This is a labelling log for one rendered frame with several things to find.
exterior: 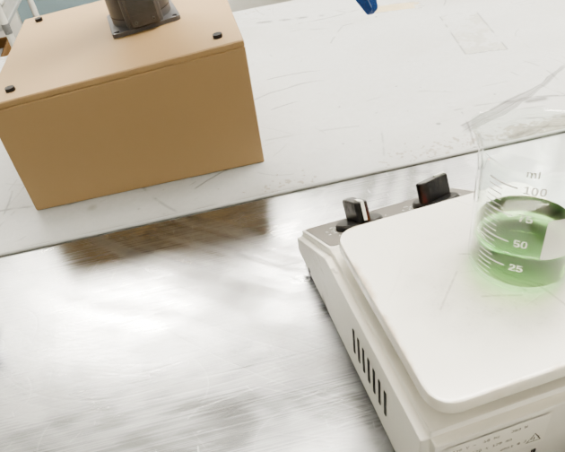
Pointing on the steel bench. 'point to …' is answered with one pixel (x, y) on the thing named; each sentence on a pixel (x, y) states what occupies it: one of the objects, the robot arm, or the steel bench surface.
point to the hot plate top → (461, 310)
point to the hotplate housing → (542, 419)
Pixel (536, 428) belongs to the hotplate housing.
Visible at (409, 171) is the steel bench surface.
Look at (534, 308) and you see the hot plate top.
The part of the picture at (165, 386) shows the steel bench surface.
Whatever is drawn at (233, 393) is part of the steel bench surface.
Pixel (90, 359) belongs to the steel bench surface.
